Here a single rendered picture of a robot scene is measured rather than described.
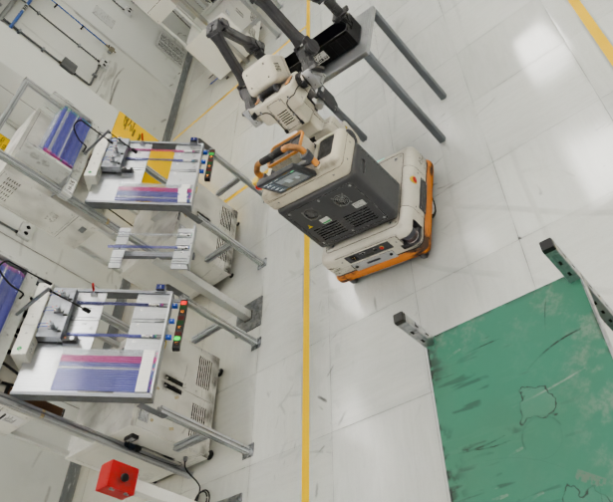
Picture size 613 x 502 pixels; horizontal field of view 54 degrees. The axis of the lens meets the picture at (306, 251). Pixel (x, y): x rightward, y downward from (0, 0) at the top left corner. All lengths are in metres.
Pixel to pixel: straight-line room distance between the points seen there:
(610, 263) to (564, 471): 1.50
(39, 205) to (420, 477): 3.01
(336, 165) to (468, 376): 1.56
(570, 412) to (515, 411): 0.13
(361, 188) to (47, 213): 2.33
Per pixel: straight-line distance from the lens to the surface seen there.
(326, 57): 3.65
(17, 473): 5.03
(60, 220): 4.48
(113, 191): 4.34
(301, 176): 2.95
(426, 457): 2.80
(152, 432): 3.58
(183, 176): 4.37
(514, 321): 1.61
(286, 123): 3.22
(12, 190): 4.41
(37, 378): 3.45
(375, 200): 3.07
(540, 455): 1.45
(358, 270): 3.43
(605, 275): 2.77
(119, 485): 3.15
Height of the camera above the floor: 2.21
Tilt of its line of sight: 32 degrees down
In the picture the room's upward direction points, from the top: 52 degrees counter-clockwise
